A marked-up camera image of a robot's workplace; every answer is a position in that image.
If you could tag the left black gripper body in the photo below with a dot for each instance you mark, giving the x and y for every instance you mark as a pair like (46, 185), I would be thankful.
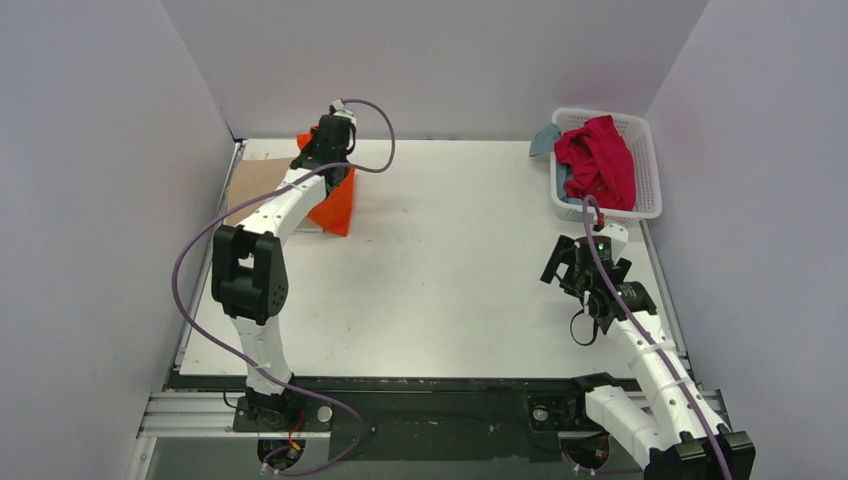
(318, 153)

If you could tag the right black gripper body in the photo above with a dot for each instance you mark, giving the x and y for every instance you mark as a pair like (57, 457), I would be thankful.
(577, 270)

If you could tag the orange t shirt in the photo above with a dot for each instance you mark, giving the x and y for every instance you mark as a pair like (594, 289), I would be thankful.
(334, 214)

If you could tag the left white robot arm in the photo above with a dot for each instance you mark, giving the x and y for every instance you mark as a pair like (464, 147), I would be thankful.
(249, 278)

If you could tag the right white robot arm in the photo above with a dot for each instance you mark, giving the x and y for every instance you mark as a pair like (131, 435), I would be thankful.
(679, 435)

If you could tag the folded beige t shirt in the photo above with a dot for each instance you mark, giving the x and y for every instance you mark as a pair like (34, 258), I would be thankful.
(252, 178)

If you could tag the crimson red t shirt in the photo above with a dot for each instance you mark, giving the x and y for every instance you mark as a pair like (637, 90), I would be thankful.
(600, 164)

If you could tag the white plastic laundry basket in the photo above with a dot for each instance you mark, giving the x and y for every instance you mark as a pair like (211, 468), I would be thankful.
(637, 135)

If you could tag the teal blue t shirt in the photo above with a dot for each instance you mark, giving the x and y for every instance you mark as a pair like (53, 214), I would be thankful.
(544, 141)

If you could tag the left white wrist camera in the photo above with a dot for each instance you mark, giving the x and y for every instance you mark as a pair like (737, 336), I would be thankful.
(340, 109)

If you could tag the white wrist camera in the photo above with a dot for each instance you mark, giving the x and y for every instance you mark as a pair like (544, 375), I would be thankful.
(617, 234)
(340, 109)

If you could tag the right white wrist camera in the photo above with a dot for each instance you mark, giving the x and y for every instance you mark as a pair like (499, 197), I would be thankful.
(617, 234)

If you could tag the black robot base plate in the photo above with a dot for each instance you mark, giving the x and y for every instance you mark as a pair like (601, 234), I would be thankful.
(426, 419)

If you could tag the aluminium rail frame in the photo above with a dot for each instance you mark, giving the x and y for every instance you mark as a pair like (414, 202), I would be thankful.
(204, 415)

